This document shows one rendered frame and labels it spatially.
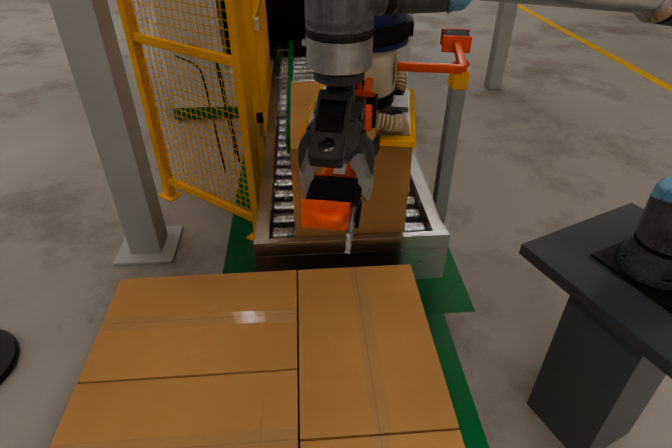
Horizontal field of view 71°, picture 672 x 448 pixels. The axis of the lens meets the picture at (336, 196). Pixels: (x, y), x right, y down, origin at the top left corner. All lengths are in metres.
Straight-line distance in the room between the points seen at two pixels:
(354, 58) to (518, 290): 2.01
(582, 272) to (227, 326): 1.04
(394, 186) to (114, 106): 1.28
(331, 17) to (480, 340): 1.82
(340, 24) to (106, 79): 1.71
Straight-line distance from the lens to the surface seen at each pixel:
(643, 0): 1.01
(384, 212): 1.69
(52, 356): 2.41
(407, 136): 1.19
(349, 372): 1.39
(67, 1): 2.18
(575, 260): 1.55
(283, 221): 1.89
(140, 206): 2.52
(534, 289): 2.54
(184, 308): 1.60
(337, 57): 0.62
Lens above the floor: 1.68
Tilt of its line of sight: 34 degrees down
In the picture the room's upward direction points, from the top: straight up
